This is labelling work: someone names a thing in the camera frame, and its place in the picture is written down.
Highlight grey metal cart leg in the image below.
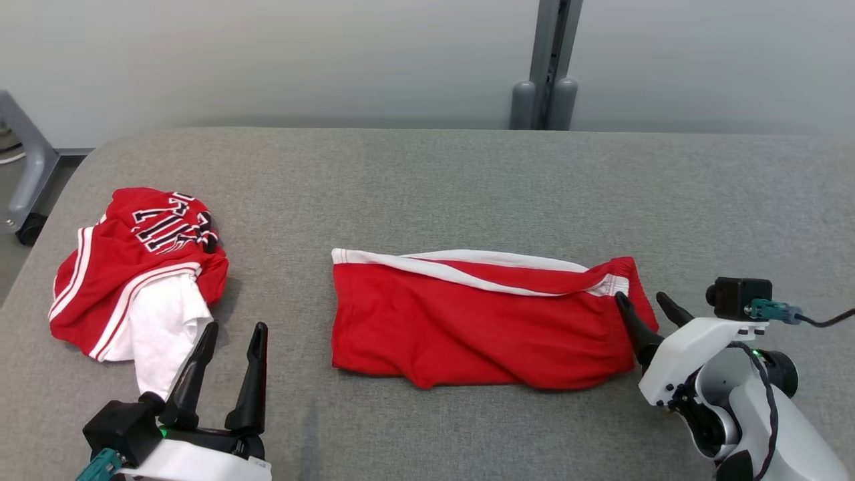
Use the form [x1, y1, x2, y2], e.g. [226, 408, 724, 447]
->
[0, 90, 61, 231]

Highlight grey partition post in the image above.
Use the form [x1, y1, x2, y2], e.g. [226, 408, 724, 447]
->
[510, 0, 584, 131]

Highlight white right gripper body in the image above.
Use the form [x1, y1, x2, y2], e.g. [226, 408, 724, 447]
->
[638, 317, 769, 408]

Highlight red basketball jersey white sleeves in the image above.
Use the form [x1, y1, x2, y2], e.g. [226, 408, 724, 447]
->
[49, 187, 230, 400]

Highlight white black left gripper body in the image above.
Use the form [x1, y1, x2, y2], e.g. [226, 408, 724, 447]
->
[117, 428, 273, 481]

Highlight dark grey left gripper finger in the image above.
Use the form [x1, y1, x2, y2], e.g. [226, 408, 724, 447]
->
[159, 321, 219, 428]
[224, 322, 269, 432]

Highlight black cable teal plug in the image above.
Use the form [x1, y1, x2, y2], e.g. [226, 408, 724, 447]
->
[748, 299, 855, 328]
[75, 448, 124, 481]

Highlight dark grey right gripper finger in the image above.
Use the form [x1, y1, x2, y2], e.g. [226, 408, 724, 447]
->
[615, 291, 664, 368]
[656, 292, 695, 328]

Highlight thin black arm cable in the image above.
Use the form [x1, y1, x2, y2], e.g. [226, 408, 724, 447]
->
[727, 341, 779, 481]

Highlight black caster wheel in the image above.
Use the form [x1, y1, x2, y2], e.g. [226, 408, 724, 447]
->
[17, 212, 47, 247]

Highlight red shorts white waistband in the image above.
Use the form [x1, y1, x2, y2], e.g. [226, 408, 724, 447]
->
[331, 249, 660, 391]

